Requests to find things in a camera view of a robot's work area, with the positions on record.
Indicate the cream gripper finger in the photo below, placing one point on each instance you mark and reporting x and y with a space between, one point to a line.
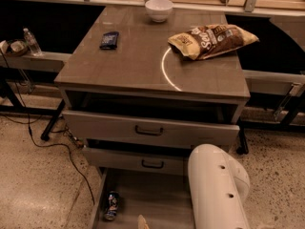
142 224

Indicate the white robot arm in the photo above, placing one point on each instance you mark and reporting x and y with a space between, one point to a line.
210 196

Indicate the grey top drawer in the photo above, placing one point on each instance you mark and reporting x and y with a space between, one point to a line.
149 131

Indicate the white bowl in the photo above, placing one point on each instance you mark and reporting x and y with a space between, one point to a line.
159 10

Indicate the brown chip bag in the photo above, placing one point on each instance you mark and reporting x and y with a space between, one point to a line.
209 41

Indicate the blue pepsi can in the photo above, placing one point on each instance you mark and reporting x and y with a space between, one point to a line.
112 206

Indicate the grey side bench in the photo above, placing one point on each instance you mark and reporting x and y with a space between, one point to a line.
47 62

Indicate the dark blue snack packet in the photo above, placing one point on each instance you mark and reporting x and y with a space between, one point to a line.
109 40

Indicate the grey drawer cabinet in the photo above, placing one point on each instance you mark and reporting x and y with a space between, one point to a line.
144 77

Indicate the small bowl with items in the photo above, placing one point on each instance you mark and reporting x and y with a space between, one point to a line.
13 48

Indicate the grey bottom drawer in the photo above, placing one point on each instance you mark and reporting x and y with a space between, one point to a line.
163 200

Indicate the clear water bottle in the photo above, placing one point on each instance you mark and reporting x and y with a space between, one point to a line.
32 43

